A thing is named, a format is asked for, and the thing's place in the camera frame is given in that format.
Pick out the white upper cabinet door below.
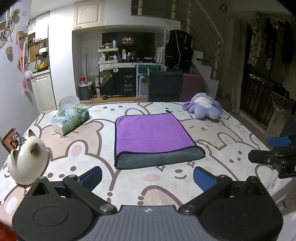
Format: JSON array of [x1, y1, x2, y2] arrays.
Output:
[[73, 0, 105, 30]]

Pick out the black jacket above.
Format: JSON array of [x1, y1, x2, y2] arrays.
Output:
[[164, 29, 195, 73]]

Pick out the hanging clothes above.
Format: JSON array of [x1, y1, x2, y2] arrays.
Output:
[[248, 13, 296, 69]]

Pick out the white cat figurine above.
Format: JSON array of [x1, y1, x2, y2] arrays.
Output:
[[7, 128, 51, 186]]

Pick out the soft tissue pack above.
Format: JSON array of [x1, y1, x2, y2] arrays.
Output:
[[51, 96, 90, 136]]

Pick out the black printed curtain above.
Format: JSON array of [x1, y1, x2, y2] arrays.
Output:
[[99, 67, 137, 97]]

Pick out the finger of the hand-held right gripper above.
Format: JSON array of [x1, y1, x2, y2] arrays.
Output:
[[267, 137, 292, 147], [248, 149, 279, 166]]

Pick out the green lettered sign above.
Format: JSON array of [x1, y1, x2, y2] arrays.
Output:
[[136, 64, 162, 76]]

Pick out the white storage rack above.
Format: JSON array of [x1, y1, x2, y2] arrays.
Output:
[[98, 47, 120, 65]]

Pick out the purple plush toy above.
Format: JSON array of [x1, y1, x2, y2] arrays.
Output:
[[181, 93, 224, 120]]

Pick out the yellow pot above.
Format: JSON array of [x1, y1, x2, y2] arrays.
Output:
[[36, 61, 50, 72]]

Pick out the dark trash bin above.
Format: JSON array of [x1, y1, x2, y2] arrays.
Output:
[[78, 84, 95, 100]]

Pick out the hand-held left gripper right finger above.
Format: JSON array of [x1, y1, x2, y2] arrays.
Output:
[[179, 166, 276, 214]]

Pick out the pink ribbon with pompom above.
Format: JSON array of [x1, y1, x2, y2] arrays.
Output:
[[16, 35, 34, 92]]

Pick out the white floor cabinet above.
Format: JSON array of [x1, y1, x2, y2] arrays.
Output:
[[31, 71, 57, 113]]

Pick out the brown keychain tag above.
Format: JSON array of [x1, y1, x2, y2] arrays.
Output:
[[1, 128, 26, 154]]

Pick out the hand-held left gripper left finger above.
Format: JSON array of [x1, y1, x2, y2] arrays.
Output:
[[24, 166, 117, 214]]

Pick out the white metal shelf frame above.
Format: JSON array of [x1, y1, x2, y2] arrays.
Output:
[[135, 74, 149, 99]]

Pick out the purple and grey towel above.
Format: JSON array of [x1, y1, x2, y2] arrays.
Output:
[[114, 112, 206, 170]]

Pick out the dark blue chair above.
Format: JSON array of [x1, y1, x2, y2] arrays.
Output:
[[147, 71, 184, 103]]

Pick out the net basket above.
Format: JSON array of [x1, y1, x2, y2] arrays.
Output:
[[271, 90, 295, 114]]

